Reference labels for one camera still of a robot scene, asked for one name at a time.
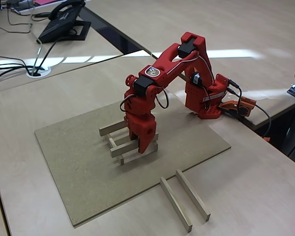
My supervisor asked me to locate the wooden stick placed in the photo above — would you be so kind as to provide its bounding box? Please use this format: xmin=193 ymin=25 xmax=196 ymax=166
xmin=99 ymin=120 xmax=127 ymax=137
xmin=159 ymin=176 xmax=194 ymax=232
xmin=107 ymin=135 xmax=125 ymax=165
xmin=110 ymin=132 xmax=159 ymax=158
xmin=147 ymin=142 xmax=159 ymax=154
xmin=176 ymin=168 xmax=211 ymax=222

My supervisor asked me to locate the brown fibreboard work board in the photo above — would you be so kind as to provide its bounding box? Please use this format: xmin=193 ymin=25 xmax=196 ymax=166
xmin=34 ymin=86 xmax=232 ymax=228

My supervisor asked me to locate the orange table clamp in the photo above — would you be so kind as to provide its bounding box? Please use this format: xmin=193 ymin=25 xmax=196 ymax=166
xmin=217 ymin=96 xmax=257 ymax=118

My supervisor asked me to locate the black desk phone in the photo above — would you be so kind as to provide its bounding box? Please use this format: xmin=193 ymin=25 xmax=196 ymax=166
xmin=37 ymin=0 xmax=92 ymax=44

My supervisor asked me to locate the pink paper folder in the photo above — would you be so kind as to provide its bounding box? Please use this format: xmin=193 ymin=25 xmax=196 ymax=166
xmin=33 ymin=0 xmax=64 ymax=5

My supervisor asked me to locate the white cable grommet ring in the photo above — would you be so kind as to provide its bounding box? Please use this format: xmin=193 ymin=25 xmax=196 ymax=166
xmin=26 ymin=65 xmax=52 ymax=79

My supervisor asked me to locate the thick black phone cable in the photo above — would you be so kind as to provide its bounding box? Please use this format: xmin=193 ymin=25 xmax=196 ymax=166
xmin=38 ymin=36 xmax=64 ymax=71

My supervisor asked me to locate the light grey cable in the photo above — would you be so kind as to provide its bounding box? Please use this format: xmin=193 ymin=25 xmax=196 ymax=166
xmin=29 ymin=0 xmax=44 ymax=74

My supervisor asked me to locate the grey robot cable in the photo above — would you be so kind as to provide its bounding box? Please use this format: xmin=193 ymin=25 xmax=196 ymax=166
xmin=254 ymin=104 xmax=272 ymax=138

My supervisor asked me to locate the black power cable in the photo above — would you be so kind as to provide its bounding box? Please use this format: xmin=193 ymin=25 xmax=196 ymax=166
xmin=0 ymin=64 xmax=28 ymax=84
xmin=0 ymin=55 xmax=31 ymax=74

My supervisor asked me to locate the thin black cable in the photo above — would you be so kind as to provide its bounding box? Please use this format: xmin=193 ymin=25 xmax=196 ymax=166
xmin=0 ymin=7 xmax=33 ymax=34

